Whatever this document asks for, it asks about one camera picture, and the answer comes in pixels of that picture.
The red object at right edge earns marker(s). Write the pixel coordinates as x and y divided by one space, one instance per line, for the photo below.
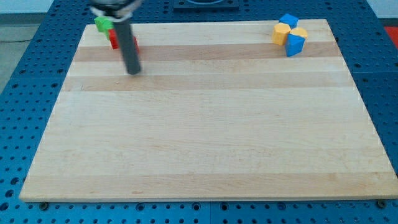
392 32

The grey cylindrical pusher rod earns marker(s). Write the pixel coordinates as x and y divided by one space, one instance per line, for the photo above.
127 46

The red circle block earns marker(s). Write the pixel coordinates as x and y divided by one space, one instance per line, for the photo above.
114 42

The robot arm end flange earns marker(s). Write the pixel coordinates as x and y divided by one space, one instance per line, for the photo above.
115 10

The wooden board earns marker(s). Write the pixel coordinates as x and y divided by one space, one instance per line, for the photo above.
218 113

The dark blue base plate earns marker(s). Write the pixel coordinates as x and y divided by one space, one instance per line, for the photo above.
187 5

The yellow hexagon block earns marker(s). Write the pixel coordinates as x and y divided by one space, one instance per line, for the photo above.
280 33

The blue cube block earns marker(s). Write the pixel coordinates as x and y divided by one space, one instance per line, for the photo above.
290 20

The green block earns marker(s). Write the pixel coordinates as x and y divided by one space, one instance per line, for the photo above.
103 25

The yellow round block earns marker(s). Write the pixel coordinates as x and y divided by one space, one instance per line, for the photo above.
299 31

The blue triangle block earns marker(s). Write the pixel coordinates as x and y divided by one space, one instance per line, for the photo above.
294 45

